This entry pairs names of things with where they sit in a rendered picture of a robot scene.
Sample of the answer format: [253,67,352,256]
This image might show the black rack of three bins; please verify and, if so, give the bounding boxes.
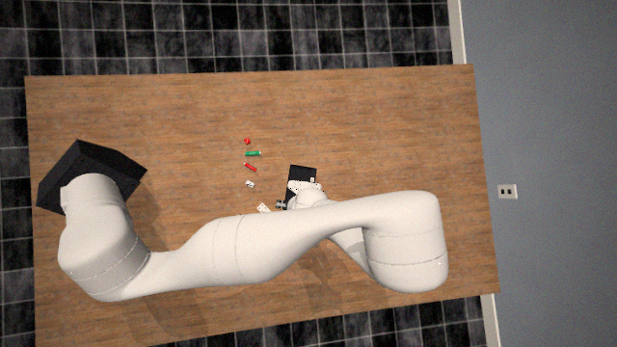
[285,165,316,201]

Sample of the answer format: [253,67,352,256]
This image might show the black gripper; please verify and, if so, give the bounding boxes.
[276,196,294,210]

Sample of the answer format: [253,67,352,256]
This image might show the white domino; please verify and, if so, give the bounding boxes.
[257,203,271,212]

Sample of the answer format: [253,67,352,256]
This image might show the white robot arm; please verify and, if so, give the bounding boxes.
[58,173,448,303]

